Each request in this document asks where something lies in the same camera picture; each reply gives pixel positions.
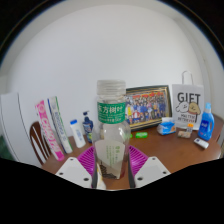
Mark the framed group photo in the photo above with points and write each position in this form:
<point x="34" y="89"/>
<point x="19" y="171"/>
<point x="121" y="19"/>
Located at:
<point x="148" y="106"/>

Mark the blue tissue pack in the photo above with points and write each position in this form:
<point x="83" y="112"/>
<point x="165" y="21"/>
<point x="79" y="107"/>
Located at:
<point x="166" y="127"/>

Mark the blue detergent bottle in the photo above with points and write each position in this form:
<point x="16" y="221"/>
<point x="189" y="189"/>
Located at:
<point x="206" y="126"/>

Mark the clear green-labelled drink bottle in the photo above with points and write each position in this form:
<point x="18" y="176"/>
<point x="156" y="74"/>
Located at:
<point x="111" y="133"/>

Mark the dark wooden chair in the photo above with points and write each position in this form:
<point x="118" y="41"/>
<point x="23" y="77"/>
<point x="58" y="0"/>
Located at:
<point x="35" y="140"/>

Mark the small green packet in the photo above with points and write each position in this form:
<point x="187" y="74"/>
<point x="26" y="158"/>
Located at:
<point x="141" y="135"/>

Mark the white paper gift bag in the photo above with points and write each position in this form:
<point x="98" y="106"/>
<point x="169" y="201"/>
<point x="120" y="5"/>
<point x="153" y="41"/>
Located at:
<point x="188" y="103"/>

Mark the white bottle with blue cap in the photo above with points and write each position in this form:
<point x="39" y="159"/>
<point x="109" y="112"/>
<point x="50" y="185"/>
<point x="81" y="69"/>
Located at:
<point x="78" y="135"/>

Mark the pink and white tube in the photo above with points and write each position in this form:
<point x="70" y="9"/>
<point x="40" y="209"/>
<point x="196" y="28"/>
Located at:
<point x="48" y="130"/>

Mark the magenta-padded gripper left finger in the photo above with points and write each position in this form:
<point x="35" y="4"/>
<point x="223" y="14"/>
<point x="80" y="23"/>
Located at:
<point x="75" y="170"/>

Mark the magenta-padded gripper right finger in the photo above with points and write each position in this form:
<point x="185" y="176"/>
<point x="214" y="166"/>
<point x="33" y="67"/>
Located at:
<point x="150" y="170"/>

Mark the green cabinet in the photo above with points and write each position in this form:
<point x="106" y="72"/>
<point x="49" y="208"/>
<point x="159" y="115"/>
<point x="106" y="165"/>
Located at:
<point x="4" y="148"/>

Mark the white remote control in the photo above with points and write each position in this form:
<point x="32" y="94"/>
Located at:
<point x="201" y="143"/>

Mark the small snack packet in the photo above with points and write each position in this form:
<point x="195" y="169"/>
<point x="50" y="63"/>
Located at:
<point x="183" y="134"/>

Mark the dark blue pump bottle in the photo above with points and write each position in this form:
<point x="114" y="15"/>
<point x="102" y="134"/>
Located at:
<point x="87" y="126"/>

